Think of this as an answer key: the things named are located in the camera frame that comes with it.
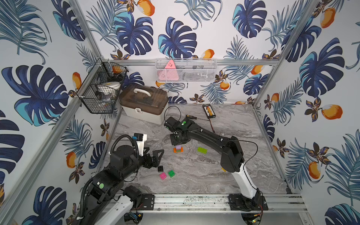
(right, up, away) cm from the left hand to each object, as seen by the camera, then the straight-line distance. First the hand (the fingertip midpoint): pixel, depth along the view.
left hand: (156, 148), depth 64 cm
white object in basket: (-30, +32, +16) cm, 46 cm away
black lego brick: (-1, -17, +21) cm, 27 cm away
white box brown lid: (-14, +24, +34) cm, 44 cm away
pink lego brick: (+1, -21, +19) cm, 28 cm away
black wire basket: (-36, +29, +18) cm, 50 cm away
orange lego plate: (+7, -7, +28) cm, 30 cm away
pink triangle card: (+4, +42, +25) cm, 50 cm away
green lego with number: (+6, -19, +19) cm, 28 cm away
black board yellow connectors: (+34, +20, +51) cm, 64 cm away
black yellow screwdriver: (+22, +14, +46) cm, 53 cm away
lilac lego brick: (+10, -5, +26) cm, 28 cm away
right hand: (+8, -1, +24) cm, 26 cm away
